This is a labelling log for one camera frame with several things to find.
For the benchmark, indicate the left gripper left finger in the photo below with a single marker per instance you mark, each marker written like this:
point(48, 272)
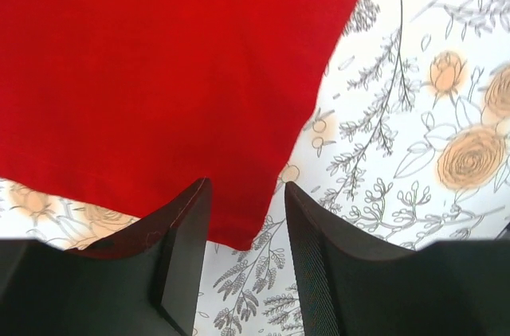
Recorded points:
point(142, 280)

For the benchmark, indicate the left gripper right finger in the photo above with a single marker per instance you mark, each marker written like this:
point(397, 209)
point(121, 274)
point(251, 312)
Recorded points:
point(352, 283)

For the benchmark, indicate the red t shirt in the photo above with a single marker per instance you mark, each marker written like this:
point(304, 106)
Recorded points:
point(124, 103)

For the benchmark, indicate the floral patterned table mat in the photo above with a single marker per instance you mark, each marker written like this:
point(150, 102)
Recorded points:
point(408, 141)

